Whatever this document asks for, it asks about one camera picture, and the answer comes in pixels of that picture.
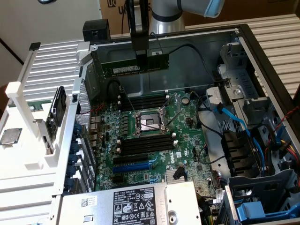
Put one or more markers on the silver coin battery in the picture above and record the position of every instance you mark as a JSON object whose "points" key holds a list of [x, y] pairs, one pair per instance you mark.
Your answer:
{"points": [[185, 100]]}

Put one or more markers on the grey metal disk bay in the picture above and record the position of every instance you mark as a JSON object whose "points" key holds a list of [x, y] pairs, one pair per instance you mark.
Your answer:
{"points": [[246, 77]]}

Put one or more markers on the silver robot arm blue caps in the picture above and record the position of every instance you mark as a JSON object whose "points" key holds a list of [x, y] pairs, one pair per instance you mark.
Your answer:
{"points": [[166, 23]]}

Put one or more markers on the grey metal drive cage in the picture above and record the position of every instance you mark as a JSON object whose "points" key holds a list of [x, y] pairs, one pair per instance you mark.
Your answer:
{"points": [[257, 187]]}

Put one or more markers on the green motherboard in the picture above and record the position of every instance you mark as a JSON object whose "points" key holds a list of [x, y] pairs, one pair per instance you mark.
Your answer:
{"points": [[187, 145]]}

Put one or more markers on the thin metal locking lever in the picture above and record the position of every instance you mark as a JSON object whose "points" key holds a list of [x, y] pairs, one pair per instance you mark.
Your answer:
{"points": [[172, 118], [128, 101]]}

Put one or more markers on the blue plastic latch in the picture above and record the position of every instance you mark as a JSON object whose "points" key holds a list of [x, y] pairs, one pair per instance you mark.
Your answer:
{"points": [[250, 211]]}

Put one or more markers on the metal CPU socket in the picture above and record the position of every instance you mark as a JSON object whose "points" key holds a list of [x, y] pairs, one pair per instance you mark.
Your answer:
{"points": [[150, 123]]}

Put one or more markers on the black graphics card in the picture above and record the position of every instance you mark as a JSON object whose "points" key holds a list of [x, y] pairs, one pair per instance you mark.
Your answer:
{"points": [[57, 105]]}

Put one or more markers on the grey power supply with label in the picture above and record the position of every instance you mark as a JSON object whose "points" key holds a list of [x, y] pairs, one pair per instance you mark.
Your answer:
{"points": [[70, 211]]}

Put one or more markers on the short black expansion slot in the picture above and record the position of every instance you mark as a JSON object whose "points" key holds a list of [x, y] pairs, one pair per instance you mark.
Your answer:
{"points": [[117, 180]]}

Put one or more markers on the brown cardboard box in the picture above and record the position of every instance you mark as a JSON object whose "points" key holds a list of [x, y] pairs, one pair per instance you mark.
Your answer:
{"points": [[112, 21]]}

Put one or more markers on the green RAM stick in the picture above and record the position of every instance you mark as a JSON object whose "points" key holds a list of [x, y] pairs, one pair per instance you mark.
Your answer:
{"points": [[38, 105]]}

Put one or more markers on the silver CPU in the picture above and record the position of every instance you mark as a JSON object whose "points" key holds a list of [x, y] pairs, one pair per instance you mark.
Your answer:
{"points": [[10, 136]]}

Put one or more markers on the RAM slot white latches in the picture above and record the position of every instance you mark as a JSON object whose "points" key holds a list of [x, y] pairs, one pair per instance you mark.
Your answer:
{"points": [[145, 96], [147, 141], [147, 148], [145, 101]]}

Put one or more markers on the black plastic fan duct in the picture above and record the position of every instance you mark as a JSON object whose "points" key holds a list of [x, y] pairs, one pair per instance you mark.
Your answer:
{"points": [[236, 152]]}

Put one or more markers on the blue card retention clip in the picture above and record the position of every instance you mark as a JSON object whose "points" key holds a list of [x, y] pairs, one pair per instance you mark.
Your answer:
{"points": [[71, 170], [78, 128], [73, 158], [69, 183], [75, 146]]}

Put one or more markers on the white parts rack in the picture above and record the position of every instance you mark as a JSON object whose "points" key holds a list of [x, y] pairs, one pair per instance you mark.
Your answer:
{"points": [[28, 150]]}

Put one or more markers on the long black expansion slot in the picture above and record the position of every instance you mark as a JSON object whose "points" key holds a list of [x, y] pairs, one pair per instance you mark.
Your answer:
{"points": [[131, 159]]}

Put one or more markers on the silver rear port housing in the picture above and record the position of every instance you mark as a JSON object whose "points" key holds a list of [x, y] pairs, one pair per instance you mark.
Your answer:
{"points": [[95, 120], [94, 138], [94, 146], [95, 127]]}

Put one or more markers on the silver finned heat sink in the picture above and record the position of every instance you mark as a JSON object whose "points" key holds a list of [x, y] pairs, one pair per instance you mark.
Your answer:
{"points": [[169, 175]]}

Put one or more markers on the small black end cap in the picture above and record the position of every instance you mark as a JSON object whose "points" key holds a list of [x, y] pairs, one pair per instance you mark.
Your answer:
{"points": [[34, 46]]}

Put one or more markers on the RAM stick with white label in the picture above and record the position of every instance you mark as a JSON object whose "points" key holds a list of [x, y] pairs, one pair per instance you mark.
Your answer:
{"points": [[117, 69]]}

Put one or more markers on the black box-shaped mount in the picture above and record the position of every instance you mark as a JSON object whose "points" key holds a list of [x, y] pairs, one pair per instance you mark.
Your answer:
{"points": [[96, 30]]}

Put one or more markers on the black grey PC case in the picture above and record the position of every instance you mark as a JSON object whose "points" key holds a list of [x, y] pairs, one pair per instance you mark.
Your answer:
{"points": [[131, 82]]}

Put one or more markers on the blue expansion slot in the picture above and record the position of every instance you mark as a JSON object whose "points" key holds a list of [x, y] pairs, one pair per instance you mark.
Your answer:
{"points": [[131, 167]]}

